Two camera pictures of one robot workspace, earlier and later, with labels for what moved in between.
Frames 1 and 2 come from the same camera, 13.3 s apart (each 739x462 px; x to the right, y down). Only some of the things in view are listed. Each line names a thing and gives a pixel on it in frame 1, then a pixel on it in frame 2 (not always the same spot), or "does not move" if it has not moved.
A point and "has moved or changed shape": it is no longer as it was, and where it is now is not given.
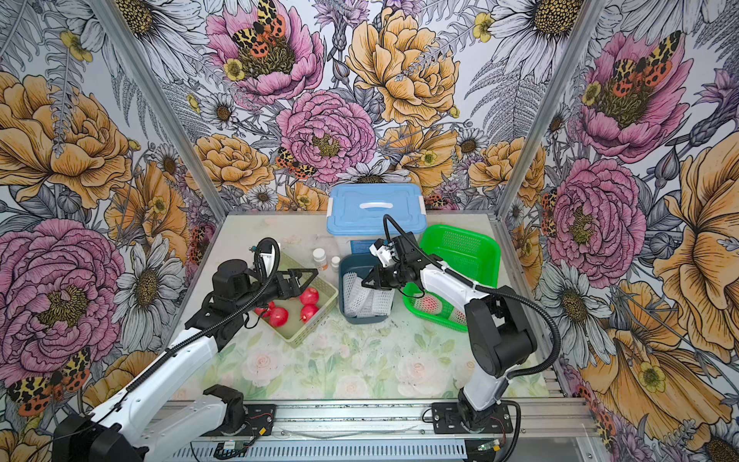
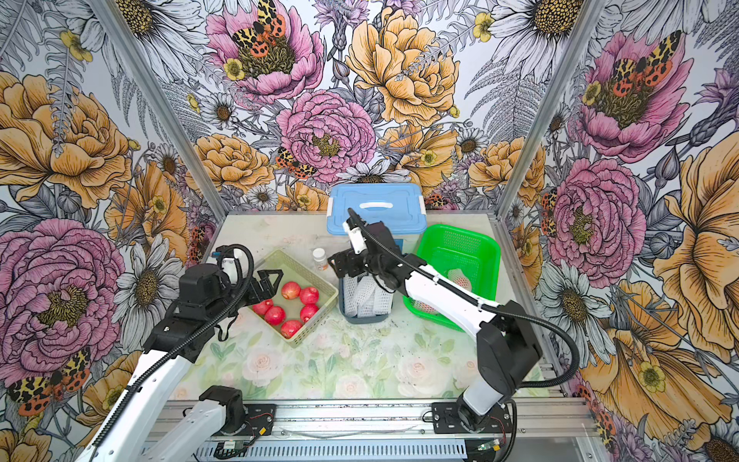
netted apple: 309,296 has moved or changed shape
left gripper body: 275,287 → 254,297
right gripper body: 391,277 → 355,264
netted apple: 458,317 has moved or changed shape
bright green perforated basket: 469,255 does not move
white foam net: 362,301 does not move
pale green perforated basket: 295,331 does not move
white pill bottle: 319,259 does not move
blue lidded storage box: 357,213 does not move
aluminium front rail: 541,432 does not move
